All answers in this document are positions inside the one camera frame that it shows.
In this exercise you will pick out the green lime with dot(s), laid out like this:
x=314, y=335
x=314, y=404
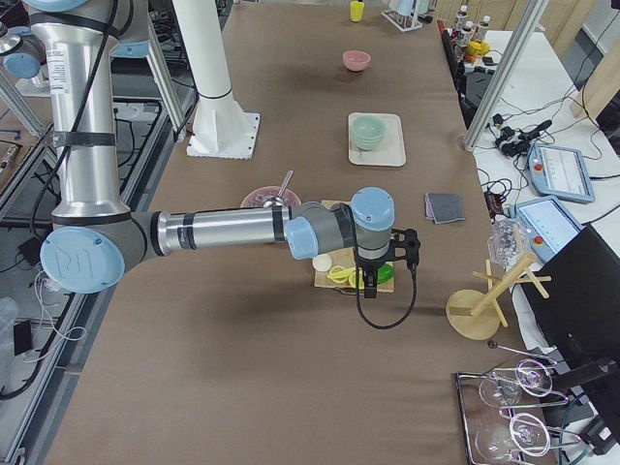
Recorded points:
x=385, y=273

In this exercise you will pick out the grey folded cloth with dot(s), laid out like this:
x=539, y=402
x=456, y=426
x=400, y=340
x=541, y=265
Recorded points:
x=443, y=208

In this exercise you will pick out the near teach pendant tablet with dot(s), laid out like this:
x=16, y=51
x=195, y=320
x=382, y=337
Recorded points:
x=549, y=225

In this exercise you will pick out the upper wine glass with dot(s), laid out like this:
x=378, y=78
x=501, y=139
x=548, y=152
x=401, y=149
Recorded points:
x=504, y=388

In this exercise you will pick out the yellow plastic cup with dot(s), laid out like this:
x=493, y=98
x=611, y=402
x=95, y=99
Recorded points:
x=356, y=11

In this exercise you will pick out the stacked green bowls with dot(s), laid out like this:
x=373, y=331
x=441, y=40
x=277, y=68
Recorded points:
x=367, y=131

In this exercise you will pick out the cream rabbit tray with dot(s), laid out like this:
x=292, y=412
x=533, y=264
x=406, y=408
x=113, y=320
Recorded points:
x=390, y=152

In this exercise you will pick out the teach pendant tablet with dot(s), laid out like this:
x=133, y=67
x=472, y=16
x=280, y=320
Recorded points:
x=560, y=172
x=549, y=225

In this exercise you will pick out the wine glass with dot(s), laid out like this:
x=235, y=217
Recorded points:
x=520, y=440
x=504, y=388

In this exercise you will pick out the aluminium frame post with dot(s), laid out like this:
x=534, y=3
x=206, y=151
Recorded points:
x=519, y=39

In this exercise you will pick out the small pink bowl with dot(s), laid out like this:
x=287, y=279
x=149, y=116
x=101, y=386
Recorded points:
x=356, y=60

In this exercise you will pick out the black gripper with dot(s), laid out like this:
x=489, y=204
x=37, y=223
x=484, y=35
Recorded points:
x=371, y=267

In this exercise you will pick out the white wire cup rack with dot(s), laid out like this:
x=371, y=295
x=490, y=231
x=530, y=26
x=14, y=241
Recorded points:
x=407, y=15

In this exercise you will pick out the lemon slices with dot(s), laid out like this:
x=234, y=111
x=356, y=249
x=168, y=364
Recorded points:
x=349, y=277

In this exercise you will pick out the large pink ice bowl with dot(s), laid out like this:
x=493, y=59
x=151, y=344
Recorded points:
x=257, y=197

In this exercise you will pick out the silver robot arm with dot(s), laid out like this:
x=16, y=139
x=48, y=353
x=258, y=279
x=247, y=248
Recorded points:
x=96, y=238

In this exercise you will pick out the wooden cup tree stand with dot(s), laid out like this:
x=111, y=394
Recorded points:
x=478, y=316

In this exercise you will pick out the lower wine glass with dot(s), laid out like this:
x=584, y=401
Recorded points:
x=520, y=440

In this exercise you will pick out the crumpled clear plastic bag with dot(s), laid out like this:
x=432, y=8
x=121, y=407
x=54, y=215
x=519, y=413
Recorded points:
x=508, y=242

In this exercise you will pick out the black monitor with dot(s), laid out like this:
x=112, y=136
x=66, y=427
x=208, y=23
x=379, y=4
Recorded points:
x=581, y=315

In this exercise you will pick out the far teach pendant tablet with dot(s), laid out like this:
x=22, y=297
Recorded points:
x=560, y=172

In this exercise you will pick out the metal ice scoop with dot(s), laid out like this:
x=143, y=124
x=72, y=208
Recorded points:
x=278, y=198

